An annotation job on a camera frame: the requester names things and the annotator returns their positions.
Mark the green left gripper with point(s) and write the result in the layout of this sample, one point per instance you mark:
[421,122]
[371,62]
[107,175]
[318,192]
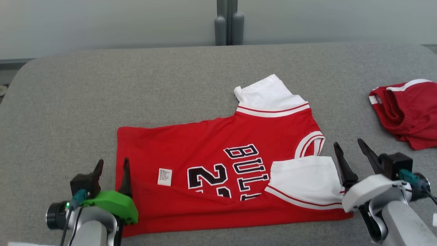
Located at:
[116,203]

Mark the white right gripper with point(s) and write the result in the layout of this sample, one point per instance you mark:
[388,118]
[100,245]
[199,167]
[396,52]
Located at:
[368,189]

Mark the red shorts with white stripe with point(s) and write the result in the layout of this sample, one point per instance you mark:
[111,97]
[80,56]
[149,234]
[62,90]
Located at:
[409,116]

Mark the red and white basketball jersey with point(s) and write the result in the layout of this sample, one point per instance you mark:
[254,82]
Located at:
[205,147]

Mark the grey fabric sofa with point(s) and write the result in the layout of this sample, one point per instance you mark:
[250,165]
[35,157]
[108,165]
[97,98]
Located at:
[85,102]

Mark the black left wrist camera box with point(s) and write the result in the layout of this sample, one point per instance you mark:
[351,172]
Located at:
[83,184]

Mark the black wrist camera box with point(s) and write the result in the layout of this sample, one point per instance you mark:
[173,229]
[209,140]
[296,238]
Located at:
[83,184]
[396,165]

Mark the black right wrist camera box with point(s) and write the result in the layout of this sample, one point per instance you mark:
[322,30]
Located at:
[396,165]

